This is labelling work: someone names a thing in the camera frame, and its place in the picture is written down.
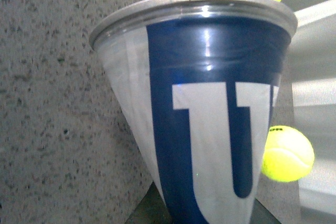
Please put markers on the blue white tennis ball can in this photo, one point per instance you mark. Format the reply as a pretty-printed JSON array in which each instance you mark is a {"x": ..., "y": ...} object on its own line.
[{"x": 196, "y": 81}]

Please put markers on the yellow tennis ball centre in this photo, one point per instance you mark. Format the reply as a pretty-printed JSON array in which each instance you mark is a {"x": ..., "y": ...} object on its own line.
[{"x": 288, "y": 155}]

